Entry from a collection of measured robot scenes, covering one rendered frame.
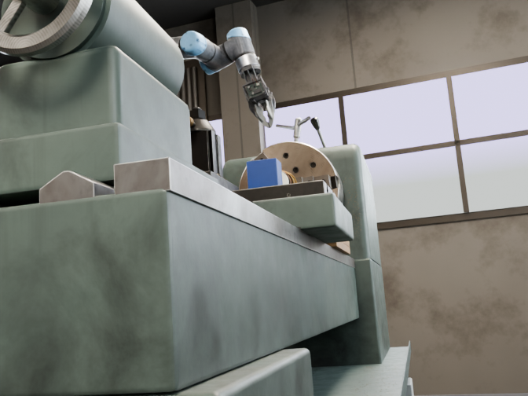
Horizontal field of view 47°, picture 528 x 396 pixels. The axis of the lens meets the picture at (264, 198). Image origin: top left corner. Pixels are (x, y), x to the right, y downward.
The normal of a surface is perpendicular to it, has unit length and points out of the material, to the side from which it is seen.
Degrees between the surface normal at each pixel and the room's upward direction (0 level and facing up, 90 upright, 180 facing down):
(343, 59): 90
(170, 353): 90
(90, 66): 90
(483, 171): 90
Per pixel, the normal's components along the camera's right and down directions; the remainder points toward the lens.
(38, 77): -0.24, -0.15
